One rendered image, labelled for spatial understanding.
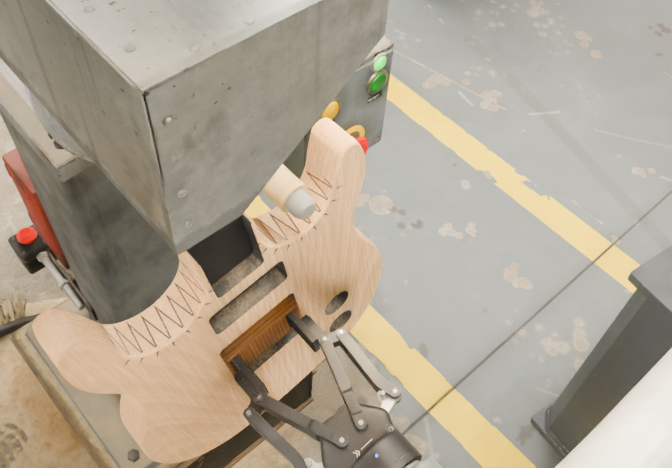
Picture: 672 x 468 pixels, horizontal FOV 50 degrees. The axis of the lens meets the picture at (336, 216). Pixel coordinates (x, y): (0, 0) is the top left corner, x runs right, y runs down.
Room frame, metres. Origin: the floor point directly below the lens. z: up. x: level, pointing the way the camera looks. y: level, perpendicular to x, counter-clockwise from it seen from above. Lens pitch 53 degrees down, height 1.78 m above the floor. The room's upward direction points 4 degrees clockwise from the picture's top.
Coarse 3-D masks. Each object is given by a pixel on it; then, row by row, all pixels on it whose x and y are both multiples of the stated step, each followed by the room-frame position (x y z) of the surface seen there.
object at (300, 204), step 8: (296, 192) 0.41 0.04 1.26; (304, 192) 0.41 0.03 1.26; (288, 200) 0.40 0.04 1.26; (296, 200) 0.40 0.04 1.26; (304, 200) 0.40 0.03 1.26; (312, 200) 0.41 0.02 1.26; (288, 208) 0.40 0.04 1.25; (296, 208) 0.40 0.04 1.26; (304, 208) 0.40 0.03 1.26; (312, 208) 0.40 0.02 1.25; (296, 216) 0.39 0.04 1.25; (304, 216) 0.39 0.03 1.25
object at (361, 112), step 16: (384, 48) 0.79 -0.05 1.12; (368, 64) 0.76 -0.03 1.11; (352, 80) 0.74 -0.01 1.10; (368, 80) 0.76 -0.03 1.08; (336, 96) 0.72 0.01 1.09; (352, 96) 0.74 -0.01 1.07; (368, 96) 0.77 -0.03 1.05; (384, 96) 0.79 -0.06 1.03; (352, 112) 0.75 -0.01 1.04; (368, 112) 0.77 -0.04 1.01; (384, 112) 0.80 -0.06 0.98; (352, 128) 0.74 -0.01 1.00; (368, 128) 0.77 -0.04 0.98; (304, 144) 0.69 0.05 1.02; (368, 144) 0.78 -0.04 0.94; (288, 160) 0.72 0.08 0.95; (304, 160) 0.69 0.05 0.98
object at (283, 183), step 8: (280, 168) 0.43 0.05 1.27; (280, 176) 0.42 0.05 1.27; (288, 176) 0.43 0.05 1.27; (272, 184) 0.42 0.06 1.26; (280, 184) 0.42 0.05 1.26; (288, 184) 0.42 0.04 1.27; (296, 184) 0.42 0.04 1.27; (304, 184) 0.42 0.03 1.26; (264, 192) 0.42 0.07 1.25; (272, 192) 0.41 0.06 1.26; (280, 192) 0.41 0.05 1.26; (288, 192) 0.41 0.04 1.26; (272, 200) 0.41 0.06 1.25; (280, 200) 0.40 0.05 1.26; (280, 208) 0.40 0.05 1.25
